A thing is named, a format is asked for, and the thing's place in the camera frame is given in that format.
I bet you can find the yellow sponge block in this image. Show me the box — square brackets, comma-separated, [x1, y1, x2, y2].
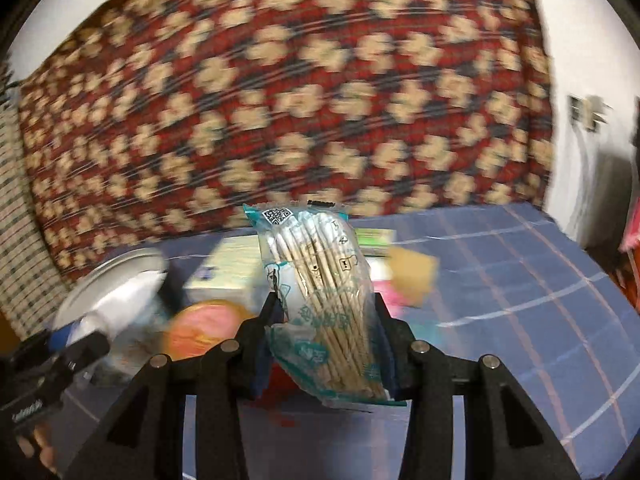
[386, 246, 439, 308]

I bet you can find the blue plaid bed sheet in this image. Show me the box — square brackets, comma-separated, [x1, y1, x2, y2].
[60, 202, 640, 480]

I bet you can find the green small tissue pack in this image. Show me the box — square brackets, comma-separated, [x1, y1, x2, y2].
[355, 228, 396, 257]

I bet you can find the pink white towel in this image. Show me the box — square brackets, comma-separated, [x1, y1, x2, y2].
[373, 280, 413, 318]

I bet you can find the red plaid bear blanket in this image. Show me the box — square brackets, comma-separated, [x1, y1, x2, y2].
[18, 0, 553, 283]

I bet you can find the pink patchwork hanging cloth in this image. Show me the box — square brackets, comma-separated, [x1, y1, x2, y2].
[620, 208, 640, 252]

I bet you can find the yellow dotted tissue box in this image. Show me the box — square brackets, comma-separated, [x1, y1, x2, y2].
[183, 235, 268, 316]

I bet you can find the wall power outlet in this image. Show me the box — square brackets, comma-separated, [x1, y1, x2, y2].
[568, 96, 584, 126]

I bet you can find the round metal tin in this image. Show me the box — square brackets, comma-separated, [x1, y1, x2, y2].
[52, 248, 168, 333]

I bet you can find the white charger plug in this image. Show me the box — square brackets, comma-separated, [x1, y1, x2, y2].
[582, 96, 606, 132]

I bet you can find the left hand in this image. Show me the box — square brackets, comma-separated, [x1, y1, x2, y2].
[16, 422, 58, 477]

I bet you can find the checkered cloth at left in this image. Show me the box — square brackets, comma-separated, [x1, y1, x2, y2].
[0, 102, 68, 339]

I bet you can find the gold lidded round jar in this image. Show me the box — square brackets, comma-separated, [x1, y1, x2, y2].
[160, 300, 254, 361]

